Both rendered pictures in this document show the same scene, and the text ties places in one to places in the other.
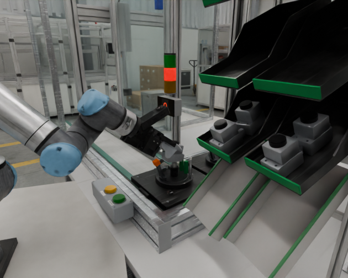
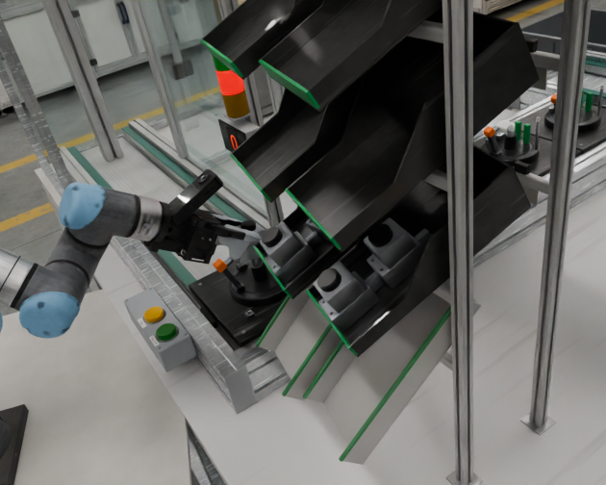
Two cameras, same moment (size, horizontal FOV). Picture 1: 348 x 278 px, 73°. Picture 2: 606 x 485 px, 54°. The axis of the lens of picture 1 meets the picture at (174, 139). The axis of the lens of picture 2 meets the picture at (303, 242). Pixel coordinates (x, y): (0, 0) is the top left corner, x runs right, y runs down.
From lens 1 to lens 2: 0.43 m
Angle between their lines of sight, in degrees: 16
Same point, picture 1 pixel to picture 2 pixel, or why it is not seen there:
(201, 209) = (287, 348)
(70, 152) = (59, 306)
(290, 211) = (391, 357)
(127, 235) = (190, 386)
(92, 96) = (76, 201)
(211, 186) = (300, 310)
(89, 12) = not seen: outside the picture
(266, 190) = not seen: hidden behind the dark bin
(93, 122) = (89, 237)
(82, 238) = (121, 396)
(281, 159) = (334, 308)
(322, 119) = (395, 241)
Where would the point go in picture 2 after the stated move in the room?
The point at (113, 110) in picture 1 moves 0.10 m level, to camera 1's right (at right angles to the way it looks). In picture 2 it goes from (116, 213) to (175, 206)
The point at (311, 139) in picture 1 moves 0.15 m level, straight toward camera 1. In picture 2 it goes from (387, 268) to (322, 345)
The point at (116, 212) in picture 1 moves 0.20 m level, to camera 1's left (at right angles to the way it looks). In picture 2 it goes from (164, 355) to (67, 363)
